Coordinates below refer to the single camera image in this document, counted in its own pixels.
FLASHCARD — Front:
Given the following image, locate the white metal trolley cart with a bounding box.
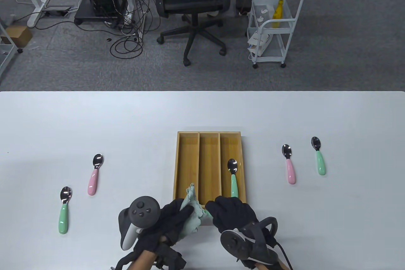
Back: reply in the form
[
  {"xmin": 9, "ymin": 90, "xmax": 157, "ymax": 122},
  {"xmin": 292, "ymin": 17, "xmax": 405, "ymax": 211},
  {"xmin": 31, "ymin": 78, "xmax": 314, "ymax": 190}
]
[{"xmin": 247, "ymin": 0, "xmax": 304, "ymax": 68}]

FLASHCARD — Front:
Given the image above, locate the white printed bag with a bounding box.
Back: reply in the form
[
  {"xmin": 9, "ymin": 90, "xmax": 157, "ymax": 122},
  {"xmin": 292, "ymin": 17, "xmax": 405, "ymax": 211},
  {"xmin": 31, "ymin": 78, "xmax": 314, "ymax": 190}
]
[{"xmin": 247, "ymin": 31, "xmax": 272, "ymax": 56}]

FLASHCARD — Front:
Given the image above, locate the person's left forearm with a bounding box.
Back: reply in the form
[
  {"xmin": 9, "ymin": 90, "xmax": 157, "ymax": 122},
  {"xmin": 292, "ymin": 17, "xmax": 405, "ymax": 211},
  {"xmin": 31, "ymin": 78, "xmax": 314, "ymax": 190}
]
[{"xmin": 127, "ymin": 249, "xmax": 159, "ymax": 270}]

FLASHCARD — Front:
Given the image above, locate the black mesh office chair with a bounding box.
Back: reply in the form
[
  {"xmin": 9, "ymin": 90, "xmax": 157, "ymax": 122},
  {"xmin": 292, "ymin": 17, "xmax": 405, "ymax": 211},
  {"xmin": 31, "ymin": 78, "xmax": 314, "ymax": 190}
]
[{"xmin": 146, "ymin": 0, "xmax": 236, "ymax": 67}]

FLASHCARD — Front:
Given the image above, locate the person's right hand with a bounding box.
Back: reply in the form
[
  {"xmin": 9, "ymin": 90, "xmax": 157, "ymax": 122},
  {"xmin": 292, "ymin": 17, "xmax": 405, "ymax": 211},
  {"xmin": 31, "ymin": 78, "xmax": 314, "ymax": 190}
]
[{"xmin": 206, "ymin": 196, "xmax": 259, "ymax": 234}]

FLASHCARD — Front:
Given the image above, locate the green fish scale cleaning cloth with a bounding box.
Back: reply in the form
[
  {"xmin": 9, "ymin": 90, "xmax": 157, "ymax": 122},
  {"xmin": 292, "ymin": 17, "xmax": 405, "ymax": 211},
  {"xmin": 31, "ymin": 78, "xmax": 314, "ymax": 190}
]
[{"xmin": 179, "ymin": 183, "xmax": 213, "ymax": 242}]

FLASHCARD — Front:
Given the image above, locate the pink handled baby spoon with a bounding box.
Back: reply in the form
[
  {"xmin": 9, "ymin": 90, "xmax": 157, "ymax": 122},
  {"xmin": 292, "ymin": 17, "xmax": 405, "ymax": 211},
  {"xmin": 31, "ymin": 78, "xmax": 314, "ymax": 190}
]
[
  {"xmin": 87, "ymin": 154, "xmax": 104, "ymax": 196},
  {"xmin": 282, "ymin": 144, "xmax": 297, "ymax": 185}
]

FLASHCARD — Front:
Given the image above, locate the wooden three-compartment tray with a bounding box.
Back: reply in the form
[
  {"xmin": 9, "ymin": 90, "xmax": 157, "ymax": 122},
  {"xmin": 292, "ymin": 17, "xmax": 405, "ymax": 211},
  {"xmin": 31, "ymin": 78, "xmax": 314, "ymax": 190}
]
[{"xmin": 173, "ymin": 131, "xmax": 246, "ymax": 226}]

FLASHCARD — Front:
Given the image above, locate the black computer stand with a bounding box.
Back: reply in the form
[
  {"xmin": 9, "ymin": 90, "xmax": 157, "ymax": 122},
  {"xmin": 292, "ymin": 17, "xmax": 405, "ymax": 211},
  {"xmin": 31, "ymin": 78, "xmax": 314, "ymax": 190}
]
[{"xmin": 74, "ymin": 0, "xmax": 128, "ymax": 26}]

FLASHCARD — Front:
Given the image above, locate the white metal rack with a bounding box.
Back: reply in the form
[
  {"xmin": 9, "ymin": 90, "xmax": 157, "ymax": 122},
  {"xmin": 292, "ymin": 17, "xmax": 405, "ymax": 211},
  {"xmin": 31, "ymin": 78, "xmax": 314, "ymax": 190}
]
[{"xmin": 0, "ymin": 17, "xmax": 23, "ymax": 77}]

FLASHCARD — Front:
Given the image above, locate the black hand controller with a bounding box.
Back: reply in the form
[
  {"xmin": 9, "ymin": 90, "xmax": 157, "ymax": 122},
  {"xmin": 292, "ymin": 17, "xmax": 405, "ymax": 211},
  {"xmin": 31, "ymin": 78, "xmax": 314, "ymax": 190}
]
[
  {"xmin": 118, "ymin": 196, "xmax": 161, "ymax": 250},
  {"xmin": 221, "ymin": 217, "xmax": 279, "ymax": 265}
]

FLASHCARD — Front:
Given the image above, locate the brown cardboard box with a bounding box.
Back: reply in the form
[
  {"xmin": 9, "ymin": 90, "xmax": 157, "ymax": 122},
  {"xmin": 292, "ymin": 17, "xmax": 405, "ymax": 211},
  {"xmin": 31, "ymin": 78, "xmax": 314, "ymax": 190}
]
[{"xmin": 4, "ymin": 25, "xmax": 33, "ymax": 48}]

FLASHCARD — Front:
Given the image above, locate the green handled baby spoon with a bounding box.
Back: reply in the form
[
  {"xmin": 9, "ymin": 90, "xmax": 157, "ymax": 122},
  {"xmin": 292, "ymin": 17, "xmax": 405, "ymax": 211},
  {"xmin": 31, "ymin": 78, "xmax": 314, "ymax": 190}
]
[
  {"xmin": 227, "ymin": 159, "xmax": 240, "ymax": 198},
  {"xmin": 58, "ymin": 186, "xmax": 72, "ymax": 235},
  {"xmin": 311, "ymin": 137, "xmax": 327, "ymax": 176}
]

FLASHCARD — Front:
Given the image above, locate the black floor socket box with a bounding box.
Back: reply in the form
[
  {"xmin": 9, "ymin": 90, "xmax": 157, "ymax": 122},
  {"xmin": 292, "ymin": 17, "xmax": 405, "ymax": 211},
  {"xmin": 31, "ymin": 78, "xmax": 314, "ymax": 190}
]
[{"xmin": 44, "ymin": 6, "xmax": 72, "ymax": 17}]

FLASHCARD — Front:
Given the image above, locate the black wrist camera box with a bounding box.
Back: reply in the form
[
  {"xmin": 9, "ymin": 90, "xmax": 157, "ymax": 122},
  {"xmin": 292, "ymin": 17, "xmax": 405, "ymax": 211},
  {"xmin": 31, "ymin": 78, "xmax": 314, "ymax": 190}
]
[{"xmin": 157, "ymin": 245, "xmax": 187, "ymax": 270}]

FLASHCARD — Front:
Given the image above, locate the bundle of black cables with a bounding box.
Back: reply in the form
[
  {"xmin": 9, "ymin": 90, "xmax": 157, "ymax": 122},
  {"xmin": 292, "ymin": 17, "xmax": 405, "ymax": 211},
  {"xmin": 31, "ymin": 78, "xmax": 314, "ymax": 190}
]
[{"xmin": 104, "ymin": 0, "xmax": 163, "ymax": 60}]

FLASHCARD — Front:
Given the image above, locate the black sensor cable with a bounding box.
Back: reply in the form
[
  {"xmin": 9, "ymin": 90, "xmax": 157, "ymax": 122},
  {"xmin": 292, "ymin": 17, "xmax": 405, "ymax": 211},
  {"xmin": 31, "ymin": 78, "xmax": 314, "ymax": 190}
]
[{"xmin": 274, "ymin": 242, "xmax": 293, "ymax": 270}]

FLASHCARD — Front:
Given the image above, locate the person's left hand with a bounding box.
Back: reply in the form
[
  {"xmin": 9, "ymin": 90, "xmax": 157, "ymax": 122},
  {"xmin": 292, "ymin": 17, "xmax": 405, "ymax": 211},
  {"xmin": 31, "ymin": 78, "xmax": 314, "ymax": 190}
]
[{"xmin": 134, "ymin": 199, "xmax": 195, "ymax": 253}]

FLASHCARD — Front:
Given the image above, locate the person's right forearm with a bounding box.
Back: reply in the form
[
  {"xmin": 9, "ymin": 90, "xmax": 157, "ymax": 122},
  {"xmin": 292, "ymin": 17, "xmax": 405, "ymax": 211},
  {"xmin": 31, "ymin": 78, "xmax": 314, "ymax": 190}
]
[{"xmin": 253, "ymin": 262, "xmax": 287, "ymax": 270}]

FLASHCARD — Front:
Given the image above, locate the yellow bottle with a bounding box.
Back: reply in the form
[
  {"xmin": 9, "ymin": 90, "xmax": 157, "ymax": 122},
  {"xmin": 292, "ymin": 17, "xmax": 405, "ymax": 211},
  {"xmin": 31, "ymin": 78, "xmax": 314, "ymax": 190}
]
[{"xmin": 272, "ymin": 0, "xmax": 284, "ymax": 28}]

